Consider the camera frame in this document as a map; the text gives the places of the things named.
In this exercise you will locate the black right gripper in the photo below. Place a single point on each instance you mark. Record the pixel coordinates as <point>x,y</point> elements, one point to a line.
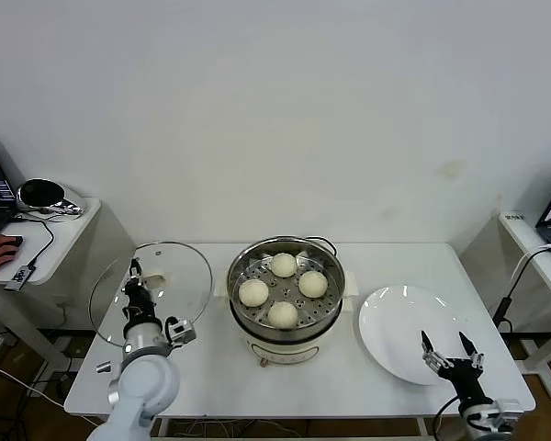
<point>464,379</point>

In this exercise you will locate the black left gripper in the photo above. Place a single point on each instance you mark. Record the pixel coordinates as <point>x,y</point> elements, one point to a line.
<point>138,305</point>

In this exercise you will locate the round glass lid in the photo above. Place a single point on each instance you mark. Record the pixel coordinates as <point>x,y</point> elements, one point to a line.
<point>188,275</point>

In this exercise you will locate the white steamed baozi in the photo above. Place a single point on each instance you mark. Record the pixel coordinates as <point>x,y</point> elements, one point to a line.
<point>313,284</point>
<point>282,314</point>
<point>283,265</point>
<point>253,293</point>

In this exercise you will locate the black computer mouse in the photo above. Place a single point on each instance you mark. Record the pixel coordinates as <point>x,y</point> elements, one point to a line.
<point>17,241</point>

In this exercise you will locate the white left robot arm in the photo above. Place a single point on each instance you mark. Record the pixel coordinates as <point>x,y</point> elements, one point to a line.
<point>147,381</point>

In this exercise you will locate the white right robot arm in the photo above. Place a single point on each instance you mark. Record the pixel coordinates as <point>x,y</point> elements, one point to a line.
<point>477,413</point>

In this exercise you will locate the steel perforated steamer pot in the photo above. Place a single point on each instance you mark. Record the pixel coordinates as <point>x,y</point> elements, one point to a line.
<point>257,321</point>

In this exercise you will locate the white round plate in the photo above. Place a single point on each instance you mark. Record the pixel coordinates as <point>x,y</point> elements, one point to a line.
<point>395,317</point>

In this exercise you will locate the black inline adapter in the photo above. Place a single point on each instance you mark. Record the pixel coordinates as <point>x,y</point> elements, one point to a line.
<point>501,310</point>

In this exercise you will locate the white table leg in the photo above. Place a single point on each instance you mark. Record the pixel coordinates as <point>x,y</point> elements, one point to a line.
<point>421,427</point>
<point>163,427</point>

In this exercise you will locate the white power strip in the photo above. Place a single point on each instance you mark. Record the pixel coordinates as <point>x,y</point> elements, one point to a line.
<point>69,347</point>

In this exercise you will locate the grey usb hub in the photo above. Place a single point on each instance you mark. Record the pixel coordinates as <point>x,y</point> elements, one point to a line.
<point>20,275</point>

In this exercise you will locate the small printed label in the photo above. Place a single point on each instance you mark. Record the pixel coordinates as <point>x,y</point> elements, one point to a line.
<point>515,217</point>

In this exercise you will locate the cream electric cooker base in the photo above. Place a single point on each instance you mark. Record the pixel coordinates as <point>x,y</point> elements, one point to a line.
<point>284,351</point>

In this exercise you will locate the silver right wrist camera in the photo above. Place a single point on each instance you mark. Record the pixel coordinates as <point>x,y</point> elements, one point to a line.
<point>507,413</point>

